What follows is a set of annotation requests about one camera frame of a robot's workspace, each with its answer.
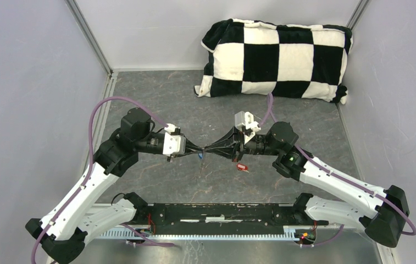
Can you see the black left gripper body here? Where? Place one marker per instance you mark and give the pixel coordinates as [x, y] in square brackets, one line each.
[170, 156]

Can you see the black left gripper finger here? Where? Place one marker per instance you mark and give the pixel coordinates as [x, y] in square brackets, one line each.
[194, 153]
[191, 147]

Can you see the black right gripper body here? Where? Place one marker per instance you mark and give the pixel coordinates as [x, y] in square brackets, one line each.
[241, 148]

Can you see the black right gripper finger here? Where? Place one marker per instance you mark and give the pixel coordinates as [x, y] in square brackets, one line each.
[226, 152]
[228, 140]

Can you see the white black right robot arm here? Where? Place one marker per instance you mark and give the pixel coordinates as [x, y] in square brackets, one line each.
[381, 213]

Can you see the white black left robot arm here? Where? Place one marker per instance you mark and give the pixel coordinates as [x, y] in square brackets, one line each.
[66, 230]

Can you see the red tag key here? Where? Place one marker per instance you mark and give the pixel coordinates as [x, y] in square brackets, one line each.
[242, 168]

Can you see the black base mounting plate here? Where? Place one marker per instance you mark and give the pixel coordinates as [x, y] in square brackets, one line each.
[183, 228]

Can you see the black white checkered pillow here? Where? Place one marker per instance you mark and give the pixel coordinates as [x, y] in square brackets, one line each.
[293, 61]

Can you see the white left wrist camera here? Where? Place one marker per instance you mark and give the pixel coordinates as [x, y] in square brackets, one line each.
[174, 141]

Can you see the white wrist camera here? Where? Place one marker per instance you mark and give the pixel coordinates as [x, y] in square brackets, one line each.
[246, 125]
[174, 141]

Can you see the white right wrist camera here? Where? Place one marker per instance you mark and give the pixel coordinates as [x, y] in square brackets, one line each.
[246, 125]

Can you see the white toothed cable duct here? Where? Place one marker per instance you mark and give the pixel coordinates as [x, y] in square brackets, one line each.
[124, 233]

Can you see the aluminium frame rail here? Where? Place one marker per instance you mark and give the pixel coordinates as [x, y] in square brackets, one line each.
[274, 214]

